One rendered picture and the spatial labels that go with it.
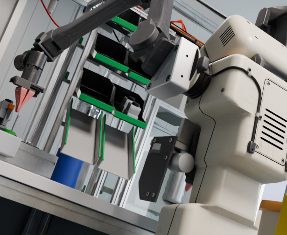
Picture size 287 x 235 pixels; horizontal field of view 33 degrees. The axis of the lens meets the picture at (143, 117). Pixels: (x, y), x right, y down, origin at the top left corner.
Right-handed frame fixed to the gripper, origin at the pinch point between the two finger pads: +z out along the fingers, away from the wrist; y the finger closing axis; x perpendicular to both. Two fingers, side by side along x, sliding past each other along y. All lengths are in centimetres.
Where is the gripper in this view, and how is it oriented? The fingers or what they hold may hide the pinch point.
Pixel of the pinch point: (17, 109)
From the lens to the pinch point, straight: 158.6
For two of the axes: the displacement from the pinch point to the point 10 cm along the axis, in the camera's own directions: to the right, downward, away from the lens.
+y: -7.9, -3.9, -4.7
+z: -2.9, 9.2, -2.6
